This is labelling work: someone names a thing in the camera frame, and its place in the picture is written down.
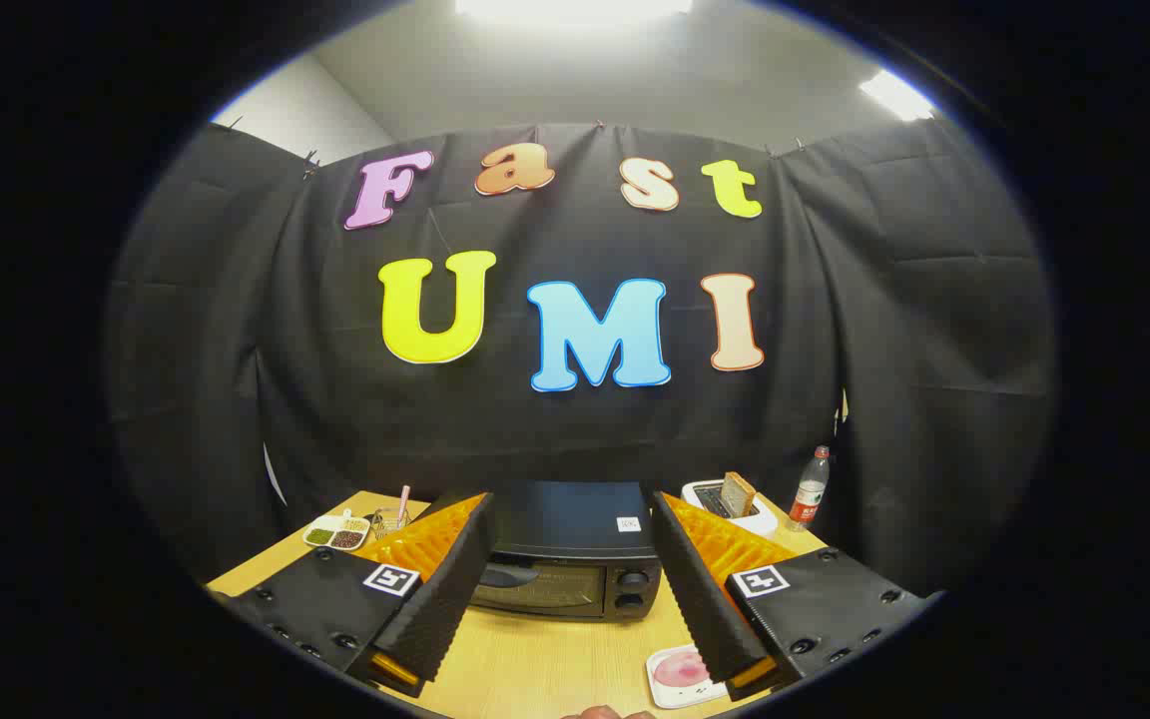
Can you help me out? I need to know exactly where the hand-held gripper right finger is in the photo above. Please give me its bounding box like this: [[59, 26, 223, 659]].
[[649, 489, 945, 700]]

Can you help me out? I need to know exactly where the brown bread slice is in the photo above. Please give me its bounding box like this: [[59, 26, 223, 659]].
[[720, 471, 757, 518]]

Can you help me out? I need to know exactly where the pink ham slice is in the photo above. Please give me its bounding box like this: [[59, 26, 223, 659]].
[[653, 649, 708, 690]]

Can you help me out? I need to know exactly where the black toaster oven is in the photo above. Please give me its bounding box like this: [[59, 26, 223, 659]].
[[415, 479, 666, 622]]

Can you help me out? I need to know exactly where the ceiling light panel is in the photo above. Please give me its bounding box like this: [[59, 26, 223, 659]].
[[860, 68, 937, 123], [453, 0, 696, 26]]

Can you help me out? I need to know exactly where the white pop-up toaster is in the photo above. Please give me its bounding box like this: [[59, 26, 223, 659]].
[[681, 479, 781, 538]]

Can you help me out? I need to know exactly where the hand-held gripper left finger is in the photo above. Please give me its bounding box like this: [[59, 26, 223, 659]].
[[211, 491, 498, 698]]

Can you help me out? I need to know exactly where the white square plate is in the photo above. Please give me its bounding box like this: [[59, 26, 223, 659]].
[[646, 644, 731, 710]]

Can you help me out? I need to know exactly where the clear water bottle red label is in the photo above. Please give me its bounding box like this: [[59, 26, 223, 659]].
[[788, 445, 832, 532]]

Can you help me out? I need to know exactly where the white divided snack tray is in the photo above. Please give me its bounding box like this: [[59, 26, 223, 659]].
[[301, 511, 372, 552]]

